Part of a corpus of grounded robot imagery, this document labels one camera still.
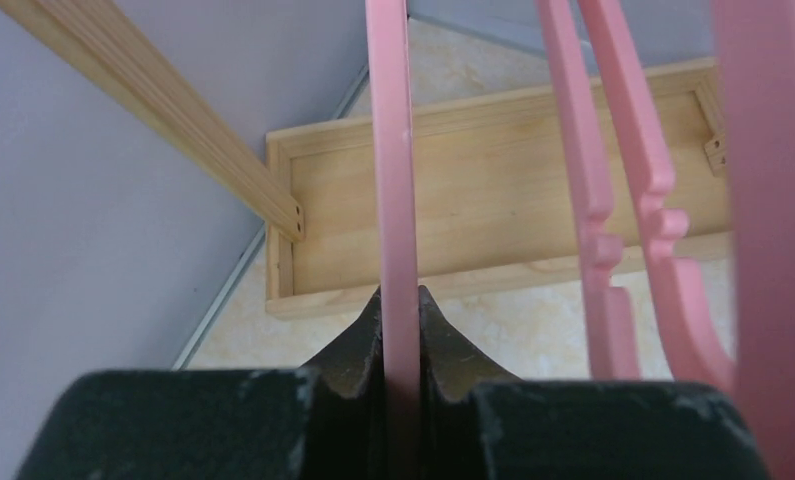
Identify aluminium rail frame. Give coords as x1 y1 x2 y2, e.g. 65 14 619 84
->
171 62 369 371

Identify pink plastic hanger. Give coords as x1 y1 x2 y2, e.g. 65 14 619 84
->
579 1 734 393

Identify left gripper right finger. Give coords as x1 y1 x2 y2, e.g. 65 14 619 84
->
419 288 769 479

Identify wooden hanger rack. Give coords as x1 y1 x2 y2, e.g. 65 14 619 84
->
0 1 729 319

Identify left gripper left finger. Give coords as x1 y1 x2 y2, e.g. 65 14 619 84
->
17 296 385 479

